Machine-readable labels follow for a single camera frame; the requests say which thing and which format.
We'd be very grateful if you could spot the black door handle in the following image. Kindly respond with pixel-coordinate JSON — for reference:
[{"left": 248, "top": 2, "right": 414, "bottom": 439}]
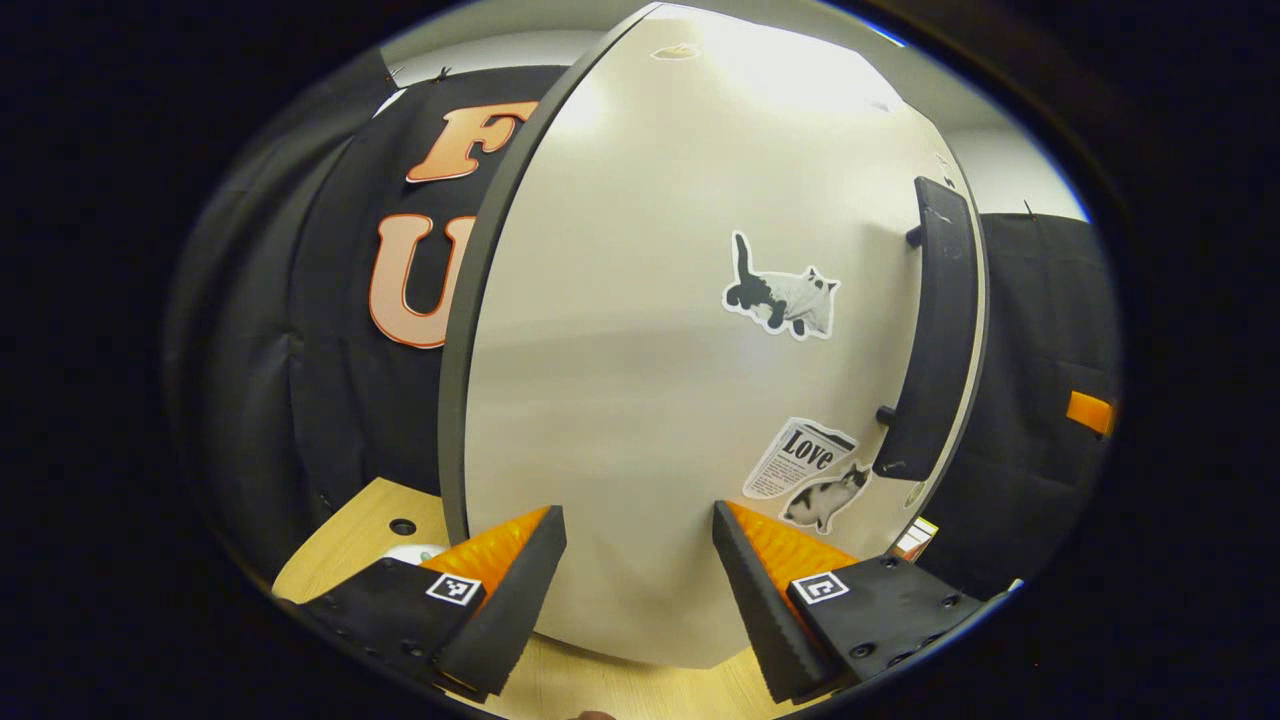
[{"left": 873, "top": 176, "right": 981, "bottom": 483}]

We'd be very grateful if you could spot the white grey shoe cabinet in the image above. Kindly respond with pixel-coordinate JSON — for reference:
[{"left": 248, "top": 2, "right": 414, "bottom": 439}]
[{"left": 437, "top": 5, "right": 656, "bottom": 546}]

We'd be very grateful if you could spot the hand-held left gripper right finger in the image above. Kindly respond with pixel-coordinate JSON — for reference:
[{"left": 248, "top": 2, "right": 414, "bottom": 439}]
[{"left": 712, "top": 500, "right": 986, "bottom": 704}]

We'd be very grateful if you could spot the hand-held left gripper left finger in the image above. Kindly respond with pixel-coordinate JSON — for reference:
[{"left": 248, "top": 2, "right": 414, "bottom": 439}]
[{"left": 300, "top": 505, "right": 568, "bottom": 701}]

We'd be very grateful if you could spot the white orange-brown book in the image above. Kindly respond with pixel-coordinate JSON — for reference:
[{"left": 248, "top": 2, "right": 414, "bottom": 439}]
[{"left": 890, "top": 516, "right": 941, "bottom": 563}]

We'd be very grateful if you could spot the black backdrop cloth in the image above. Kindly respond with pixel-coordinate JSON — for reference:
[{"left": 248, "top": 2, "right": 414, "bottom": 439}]
[{"left": 165, "top": 60, "right": 1121, "bottom": 601}]

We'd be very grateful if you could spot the white shoe cabinet door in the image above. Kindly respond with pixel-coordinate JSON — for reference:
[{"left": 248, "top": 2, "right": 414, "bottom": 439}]
[{"left": 465, "top": 3, "right": 991, "bottom": 669}]

